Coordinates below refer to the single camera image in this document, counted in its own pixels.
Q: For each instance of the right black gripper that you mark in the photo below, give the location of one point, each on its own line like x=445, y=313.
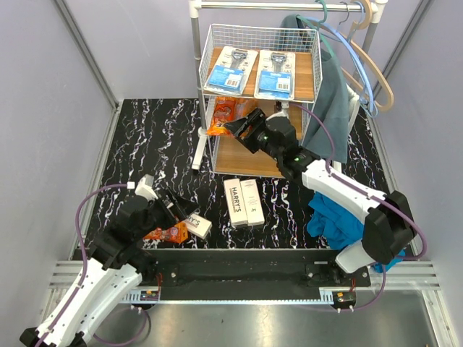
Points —
x=257, y=119

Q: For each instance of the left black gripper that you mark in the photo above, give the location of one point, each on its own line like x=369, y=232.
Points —
x=181, y=207

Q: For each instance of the white harry's box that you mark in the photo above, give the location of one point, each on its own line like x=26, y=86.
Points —
x=198, y=225
x=235, y=202

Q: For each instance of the orange razor bag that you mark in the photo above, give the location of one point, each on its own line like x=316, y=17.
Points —
x=176, y=234
x=243, y=107
x=223, y=113

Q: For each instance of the blue razor blister pack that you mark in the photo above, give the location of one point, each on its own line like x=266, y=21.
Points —
x=275, y=76

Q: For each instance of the orange razor bag front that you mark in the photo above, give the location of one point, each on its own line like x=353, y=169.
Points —
x=243, y=107

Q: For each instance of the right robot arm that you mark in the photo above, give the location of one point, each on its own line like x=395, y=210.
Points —
x=312, y=172

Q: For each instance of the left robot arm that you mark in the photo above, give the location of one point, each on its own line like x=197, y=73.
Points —
x=115, y=265

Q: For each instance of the white H logo box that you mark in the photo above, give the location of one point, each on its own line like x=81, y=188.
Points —
x=252, y=202

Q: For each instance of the grey-green hanging shirt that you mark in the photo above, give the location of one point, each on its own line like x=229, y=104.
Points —
x=330, y=140

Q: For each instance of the white towel on rack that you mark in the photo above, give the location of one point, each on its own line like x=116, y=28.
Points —
x=354, y=106

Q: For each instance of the beige wooden hanger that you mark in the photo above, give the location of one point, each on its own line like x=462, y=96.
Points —
x=376, y=72

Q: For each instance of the light blue hanger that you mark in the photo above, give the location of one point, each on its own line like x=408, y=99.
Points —
x=366, y=94

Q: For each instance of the metal clothes rack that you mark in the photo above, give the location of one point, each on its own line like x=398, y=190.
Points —
x=196, y=72

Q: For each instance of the blue crumpled cloth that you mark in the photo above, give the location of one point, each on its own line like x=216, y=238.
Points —
x=336, y=224

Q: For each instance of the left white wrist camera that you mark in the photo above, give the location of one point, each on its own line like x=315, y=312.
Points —
x=144, y=187

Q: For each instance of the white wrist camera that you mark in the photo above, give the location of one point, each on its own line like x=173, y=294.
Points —
x=144, y=187
x=282, y=108

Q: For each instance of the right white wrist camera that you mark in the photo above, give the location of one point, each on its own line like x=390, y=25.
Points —
x=282, y=108

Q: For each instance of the white wire shelf cart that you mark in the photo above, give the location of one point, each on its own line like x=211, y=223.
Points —
x=267, y=106

